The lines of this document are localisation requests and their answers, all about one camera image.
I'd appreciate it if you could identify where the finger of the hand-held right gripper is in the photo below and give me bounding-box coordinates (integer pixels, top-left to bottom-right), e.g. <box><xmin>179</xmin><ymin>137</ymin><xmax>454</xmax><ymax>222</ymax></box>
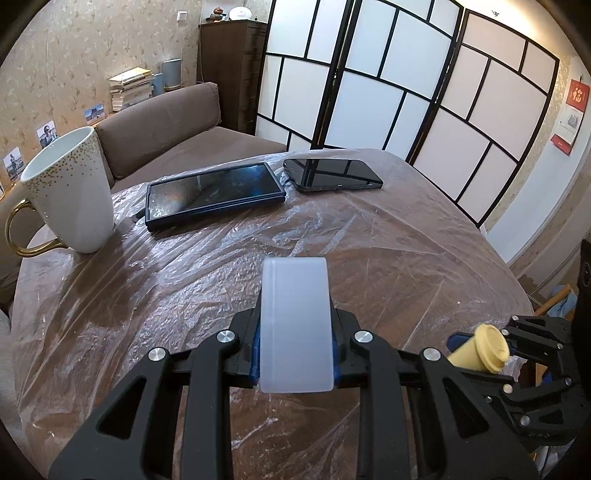
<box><xmin>462</xmin><ymin>367</ymin><xmax>579</xmax><ymax>455</ymax></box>
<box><xmin>447</xmin><ymin>315</ymin><xmax>575</xmax><ymax>357</ymax></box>

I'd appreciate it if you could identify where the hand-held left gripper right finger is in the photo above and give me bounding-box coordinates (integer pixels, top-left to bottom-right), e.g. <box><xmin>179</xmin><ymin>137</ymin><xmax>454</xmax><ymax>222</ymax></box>
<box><xmin>330</xmin><ymin>308</ymin><xmax>539</xmax><ymax>480</ymax></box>

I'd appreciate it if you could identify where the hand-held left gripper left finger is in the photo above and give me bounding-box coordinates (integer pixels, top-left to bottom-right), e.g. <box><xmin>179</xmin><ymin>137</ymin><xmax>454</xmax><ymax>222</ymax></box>
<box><xmin>48</xmin><ymin>308</ymin><xmax>264</xmax><ymax>480</ymax></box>

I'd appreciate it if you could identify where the white translucent plastic box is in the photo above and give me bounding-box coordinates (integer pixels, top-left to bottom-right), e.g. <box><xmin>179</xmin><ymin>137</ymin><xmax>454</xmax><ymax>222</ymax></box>
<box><xmin>259</xmin><ymin>257</ymin><xmax>334</xmax><ymax>394</ymax></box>

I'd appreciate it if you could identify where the small yellow bottle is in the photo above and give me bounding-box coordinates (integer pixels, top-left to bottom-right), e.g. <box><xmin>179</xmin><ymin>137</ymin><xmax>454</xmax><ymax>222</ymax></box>
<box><xmin>447</xmin><ymin>323</ymin><xmax>511</xmax><ymax>374</ymax></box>

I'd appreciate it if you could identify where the blue cloth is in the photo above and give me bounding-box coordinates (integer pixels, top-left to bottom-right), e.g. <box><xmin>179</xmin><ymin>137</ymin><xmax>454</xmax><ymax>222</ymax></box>
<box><xmin>547</xmin><ymin>284</ymin><xmax>578</xmax><ymax>319</ymax></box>

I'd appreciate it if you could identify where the wooden chair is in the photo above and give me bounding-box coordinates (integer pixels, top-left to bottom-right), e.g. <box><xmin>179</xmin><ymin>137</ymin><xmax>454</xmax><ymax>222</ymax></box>
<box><xmin>531</xmin><ymin>284</ymin><xmax>578</xmax><ymax>319</ymax></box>

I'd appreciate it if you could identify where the black smartphone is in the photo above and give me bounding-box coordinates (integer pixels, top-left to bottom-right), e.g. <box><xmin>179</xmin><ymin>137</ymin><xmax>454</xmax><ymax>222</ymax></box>
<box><xmin>283</xmin><ymin>157</ymin><xmax>384</xmax><ymax>193</ymax></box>

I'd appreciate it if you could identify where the black tablet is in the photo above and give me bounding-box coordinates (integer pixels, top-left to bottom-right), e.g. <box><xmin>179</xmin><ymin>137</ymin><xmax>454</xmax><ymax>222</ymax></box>
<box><xmin>144</xmin><ymin>161</ymin><xmax>286</xmax><ymax>232</ymax></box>

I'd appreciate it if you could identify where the brown sofa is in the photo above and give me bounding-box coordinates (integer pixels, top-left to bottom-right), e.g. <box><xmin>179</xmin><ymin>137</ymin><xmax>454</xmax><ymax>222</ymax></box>
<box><xmin>0</xmin><ymin>82</ymin><xmax>287</xmax><ymax>315</ymax></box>

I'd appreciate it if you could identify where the black framed folding screen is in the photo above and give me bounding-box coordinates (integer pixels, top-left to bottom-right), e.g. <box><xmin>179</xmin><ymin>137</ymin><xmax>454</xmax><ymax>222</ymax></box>
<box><xmin>254</xmin><ymin>0</ymin><xmax>560</xmax><ymax>229</ymax></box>

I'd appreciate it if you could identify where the beige cloth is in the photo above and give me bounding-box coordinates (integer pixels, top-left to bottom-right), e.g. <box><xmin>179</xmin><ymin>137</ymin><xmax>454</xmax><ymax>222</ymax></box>
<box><xmin>0</xmin><ymin>309</ymin><xmax>24</xmax><ymax>430</ymax></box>

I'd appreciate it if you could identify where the dark wooden cabinet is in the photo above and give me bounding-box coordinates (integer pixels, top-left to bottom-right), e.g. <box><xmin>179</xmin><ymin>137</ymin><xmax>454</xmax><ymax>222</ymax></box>
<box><xmin>198</xmin><ymin>19</ymin><xmax>269</xmax><ymax>137</ymax></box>

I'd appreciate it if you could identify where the stack of books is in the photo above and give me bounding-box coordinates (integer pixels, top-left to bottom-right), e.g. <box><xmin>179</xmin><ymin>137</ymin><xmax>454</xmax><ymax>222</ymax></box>
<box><xmin>108</xmin><ymin>68</ymin><xmax>154</xmax><ymax>113</ymax></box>

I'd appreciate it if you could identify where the grey cylindrical air purifier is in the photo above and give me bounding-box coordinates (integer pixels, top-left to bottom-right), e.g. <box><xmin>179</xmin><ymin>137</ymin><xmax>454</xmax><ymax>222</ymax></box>
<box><xmin>163</xmin><ymin>58</ymin><xmax>182</xmax><ymax>90</ymax></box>

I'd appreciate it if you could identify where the red wall calendar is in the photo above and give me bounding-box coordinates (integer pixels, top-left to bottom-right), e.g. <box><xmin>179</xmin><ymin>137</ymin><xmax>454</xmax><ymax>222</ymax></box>
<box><xmin>550</xmin><ymin>79</ymin><xmax>591</xmax><ymax>155</ymax></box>

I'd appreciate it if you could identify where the white mug with gold handle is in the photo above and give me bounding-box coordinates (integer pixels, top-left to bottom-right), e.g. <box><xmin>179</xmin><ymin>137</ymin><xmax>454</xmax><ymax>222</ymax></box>
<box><xmin>4</xmin><ymin>126</ymin><xmax>116</xmax><ymax>257</ymax></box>

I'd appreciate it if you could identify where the standing figure wall photo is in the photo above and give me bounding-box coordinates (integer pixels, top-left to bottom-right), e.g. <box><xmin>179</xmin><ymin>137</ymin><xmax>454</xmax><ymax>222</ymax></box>
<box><xmin>4</xmin><ymin>148</ymin><xmax>25</xmax><ymax>182</ymax></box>

